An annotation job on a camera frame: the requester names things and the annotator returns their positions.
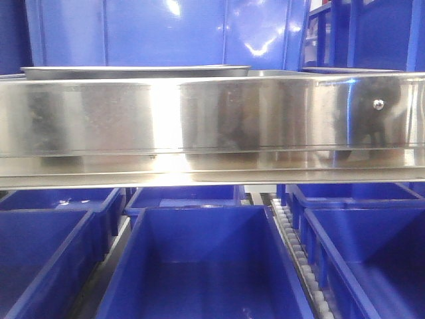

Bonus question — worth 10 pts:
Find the silver metal tray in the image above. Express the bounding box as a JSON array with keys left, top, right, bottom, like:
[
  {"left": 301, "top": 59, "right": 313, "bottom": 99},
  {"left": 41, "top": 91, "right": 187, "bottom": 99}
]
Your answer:
[{"left": 21, "top": 64, "right": 250, "bottom": 80}]

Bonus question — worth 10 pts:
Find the blue bin rear centre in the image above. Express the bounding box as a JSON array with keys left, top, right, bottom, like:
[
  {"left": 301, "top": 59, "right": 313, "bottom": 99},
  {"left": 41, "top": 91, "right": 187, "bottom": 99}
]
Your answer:
[{"left": 124, "top": 185, "right": 245, "bottom": 225}]

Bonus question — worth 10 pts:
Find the blue bin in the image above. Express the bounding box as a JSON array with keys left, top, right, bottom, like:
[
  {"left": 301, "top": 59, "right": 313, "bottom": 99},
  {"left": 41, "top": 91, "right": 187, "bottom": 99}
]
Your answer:
[
  {"left": 25, "top": 1, "right": 310, "bottom": 70},
  {"left": 96, "top": 206, "right": 313, "bottom": 318},
  {"left": 1, "top": 210, "right": 102, "bottom": 318},
  {"left": 1, "top": 188, "right": 126, "bottom": 261},
  {"left": 304, "top": 207, "right": 424, "bottom": 318},
  {"left": 124, "top": 185, "right": 245, "bottom": 225},
  {"left": 302, "top": 0, "right": 424, "bottom": 72},
  {"left": 1, "top": 0, "right": 33, "bottom": 75},
  {"left": 284, "top": 183, "right": 424, "bottom": 229}
]

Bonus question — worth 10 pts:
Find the blue bin rear right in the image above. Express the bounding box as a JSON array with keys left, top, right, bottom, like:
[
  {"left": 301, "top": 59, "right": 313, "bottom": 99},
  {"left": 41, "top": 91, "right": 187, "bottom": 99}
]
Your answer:
[{"left": 284, "top": 183, "right": 424, "bottom": 229}]

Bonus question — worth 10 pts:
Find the stainless steel shelf rack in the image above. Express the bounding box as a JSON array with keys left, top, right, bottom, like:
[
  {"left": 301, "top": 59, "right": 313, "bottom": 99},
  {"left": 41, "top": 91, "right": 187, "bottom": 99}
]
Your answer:
[{"left": 1, "top": 68, "right": 424, "bottom": 189}]

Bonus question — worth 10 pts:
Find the blue bin lower centre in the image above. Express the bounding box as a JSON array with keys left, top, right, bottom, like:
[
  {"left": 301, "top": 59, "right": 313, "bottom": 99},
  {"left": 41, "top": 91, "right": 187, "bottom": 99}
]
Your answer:
[{"left": 96, "top": 206, "right": 313, "bottom": 318}]

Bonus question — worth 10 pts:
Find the blue bin rear left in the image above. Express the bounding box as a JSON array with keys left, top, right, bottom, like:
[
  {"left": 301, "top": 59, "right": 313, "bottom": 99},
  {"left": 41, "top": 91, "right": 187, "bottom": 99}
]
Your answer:
[{"left": 1, "top": 188, "right": 126, "bottom": 261}]

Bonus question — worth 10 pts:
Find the blue bin upper centre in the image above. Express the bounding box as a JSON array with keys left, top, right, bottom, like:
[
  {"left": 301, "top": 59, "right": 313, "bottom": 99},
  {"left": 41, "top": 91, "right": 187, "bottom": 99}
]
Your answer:
[{"left": 25, "top": 1, "right": 310, "bottom": 70}]

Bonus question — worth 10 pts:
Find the shiny rack bolt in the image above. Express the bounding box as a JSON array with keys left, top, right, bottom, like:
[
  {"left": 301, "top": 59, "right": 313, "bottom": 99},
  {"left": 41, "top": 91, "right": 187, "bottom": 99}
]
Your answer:
[{"left": 372, "top": 99, "right": 386, "bottom": 111}]

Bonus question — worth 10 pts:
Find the blue bin lower right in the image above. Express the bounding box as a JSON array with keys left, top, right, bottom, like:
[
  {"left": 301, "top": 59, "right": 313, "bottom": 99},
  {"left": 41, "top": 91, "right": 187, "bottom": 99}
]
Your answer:
[{"left": 304, "top": 207, "right": 424, "bottom": 318}]

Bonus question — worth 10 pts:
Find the blue bin lower left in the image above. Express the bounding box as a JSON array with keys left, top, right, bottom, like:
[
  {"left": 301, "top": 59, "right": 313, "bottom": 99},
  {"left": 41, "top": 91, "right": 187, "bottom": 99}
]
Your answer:
[{"left": 1, "top": 210, "right": 102, "bottom": 318}]

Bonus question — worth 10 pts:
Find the blue bin upper right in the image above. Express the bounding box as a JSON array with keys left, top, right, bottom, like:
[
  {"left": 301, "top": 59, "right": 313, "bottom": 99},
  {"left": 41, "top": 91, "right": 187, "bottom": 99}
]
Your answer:
[{"left": 302, "top": 0, "right": 424, "bottom": 72}]

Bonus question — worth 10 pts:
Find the blue bin upper left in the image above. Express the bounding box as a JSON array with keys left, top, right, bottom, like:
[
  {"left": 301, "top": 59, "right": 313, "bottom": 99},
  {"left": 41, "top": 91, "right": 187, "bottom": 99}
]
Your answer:
[{"left": 1, "top": 0, "right": 33, "bottom": 75}]

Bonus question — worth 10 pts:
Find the roller track rail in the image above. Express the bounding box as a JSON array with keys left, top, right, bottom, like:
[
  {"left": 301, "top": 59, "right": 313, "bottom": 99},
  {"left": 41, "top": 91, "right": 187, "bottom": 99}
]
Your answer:
[{"left": 258, "top": 193, "right": 336, "bottom": 319}]

